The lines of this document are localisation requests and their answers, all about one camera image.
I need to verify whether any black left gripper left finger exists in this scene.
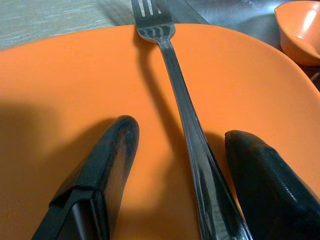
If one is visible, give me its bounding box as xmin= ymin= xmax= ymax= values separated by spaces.
xmin=32 ymin=114 xmax=140 ymax=240

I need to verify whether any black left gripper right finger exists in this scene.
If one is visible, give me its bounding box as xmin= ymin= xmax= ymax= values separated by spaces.
xmin=224 ymin=129 xmax=320 ymax=240

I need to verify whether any orange plate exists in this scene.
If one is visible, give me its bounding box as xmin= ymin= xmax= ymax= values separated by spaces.
xmin=0 ymin=22 xmax=320 ymax=240

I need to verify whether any silver fork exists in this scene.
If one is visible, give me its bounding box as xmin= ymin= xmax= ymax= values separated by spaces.
xmin=131 ymin=0 xmax=253 ymax=240

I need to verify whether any orange bowl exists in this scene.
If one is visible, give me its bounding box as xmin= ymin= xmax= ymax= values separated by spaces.
xmin=274 ymin=0 xmax=320 ymax=66

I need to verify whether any beige woven mat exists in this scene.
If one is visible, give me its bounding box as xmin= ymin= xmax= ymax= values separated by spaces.
xmin=0 ymin=0 xmax=141 ymax=51

